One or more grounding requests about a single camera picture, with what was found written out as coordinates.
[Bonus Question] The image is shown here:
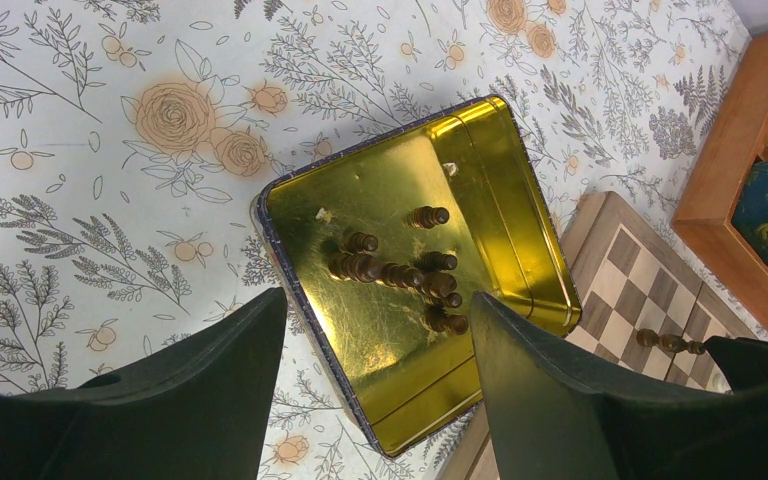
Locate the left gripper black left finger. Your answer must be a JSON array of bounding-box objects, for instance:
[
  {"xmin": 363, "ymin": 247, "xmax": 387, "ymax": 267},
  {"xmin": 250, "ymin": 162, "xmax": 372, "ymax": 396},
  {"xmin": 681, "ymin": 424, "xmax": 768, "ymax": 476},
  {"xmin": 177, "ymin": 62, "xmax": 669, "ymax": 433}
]
[{"xmin": 0, "ymin": 288, "xmax": 287, "ymax": 479}]

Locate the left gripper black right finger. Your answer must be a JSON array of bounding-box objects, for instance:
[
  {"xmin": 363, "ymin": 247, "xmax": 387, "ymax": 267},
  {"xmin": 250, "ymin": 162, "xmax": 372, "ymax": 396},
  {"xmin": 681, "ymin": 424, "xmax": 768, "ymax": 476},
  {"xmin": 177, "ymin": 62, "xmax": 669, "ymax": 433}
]
[{"xmin": 470, "ymin": 292, "xmax": 768, "ymax": 479}]

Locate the dark chess pawn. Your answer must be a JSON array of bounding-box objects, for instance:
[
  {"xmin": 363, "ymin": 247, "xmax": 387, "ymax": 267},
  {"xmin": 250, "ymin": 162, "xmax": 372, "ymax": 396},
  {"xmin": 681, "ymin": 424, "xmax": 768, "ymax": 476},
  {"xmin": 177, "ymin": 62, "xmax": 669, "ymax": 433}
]
[
  {"xmin": 636, "ymin": 329, "xmax": 707, "ymax": 355},
  {"xmin": 409, "ymin": 206, "xmax": 450, "ymax": 229}
]

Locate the gold tin box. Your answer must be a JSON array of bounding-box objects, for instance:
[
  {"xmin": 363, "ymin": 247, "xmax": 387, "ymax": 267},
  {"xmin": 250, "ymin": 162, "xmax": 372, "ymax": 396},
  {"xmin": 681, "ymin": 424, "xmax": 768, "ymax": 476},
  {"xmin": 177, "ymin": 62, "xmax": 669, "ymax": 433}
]
[{"xmin": 251, "ymin": 95, "xmax": 582, "ymax": 458}]

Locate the dark chess piece in tin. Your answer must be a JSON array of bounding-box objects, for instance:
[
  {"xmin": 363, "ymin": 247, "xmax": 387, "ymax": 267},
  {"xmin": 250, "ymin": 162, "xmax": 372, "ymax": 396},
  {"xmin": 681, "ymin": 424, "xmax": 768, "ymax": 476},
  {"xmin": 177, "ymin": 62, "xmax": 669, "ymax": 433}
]
[
  {"xmin": 343, "ymin": 232, "xmax": 379, "ymax": 254},
  {"xmin": 379, "ymin": 263, "xmax": 424, "ymax": 289},
  {"xmin": 423, "ymin": 307, "xmax": 469, "ymax": 335},
  {"xmin": 418, "ymin": 251, "xmax": 458, "ymax": 271}
]

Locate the dark chess pawn in tin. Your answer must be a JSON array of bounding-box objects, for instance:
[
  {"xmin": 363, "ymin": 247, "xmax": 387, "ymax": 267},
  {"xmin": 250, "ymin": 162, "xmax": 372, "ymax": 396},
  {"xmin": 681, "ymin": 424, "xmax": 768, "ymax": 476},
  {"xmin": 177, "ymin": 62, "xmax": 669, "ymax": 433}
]
[{"xmin": 409, "ymin": 206, "xmax": 450, "ymax": 229}]

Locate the wooden chessboard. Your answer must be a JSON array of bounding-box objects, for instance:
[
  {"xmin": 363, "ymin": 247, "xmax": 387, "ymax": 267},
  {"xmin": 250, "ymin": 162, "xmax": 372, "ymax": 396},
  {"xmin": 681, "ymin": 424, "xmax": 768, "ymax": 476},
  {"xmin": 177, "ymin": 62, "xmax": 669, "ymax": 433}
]
[{"xmin": 443, "ymin": 191, "xmax": 760, "ymax": 479}]

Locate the floral tablecloth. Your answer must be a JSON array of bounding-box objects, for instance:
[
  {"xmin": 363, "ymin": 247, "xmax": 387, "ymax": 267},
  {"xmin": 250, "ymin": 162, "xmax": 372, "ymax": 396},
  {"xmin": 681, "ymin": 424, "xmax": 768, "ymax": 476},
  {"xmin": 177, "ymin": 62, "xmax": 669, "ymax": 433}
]
[{"xmin": 0, "ymin": 0, "xmax": 768, "ymax": 480}]

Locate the orange wooden compartment tray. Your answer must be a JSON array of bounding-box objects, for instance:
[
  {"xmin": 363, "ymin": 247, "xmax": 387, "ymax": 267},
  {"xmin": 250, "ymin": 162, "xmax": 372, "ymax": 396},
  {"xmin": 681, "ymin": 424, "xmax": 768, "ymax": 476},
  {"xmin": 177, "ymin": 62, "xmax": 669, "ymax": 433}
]
[{"xmin": 672, "ymin": 19, "xmax": 768, "ymax": 349}]

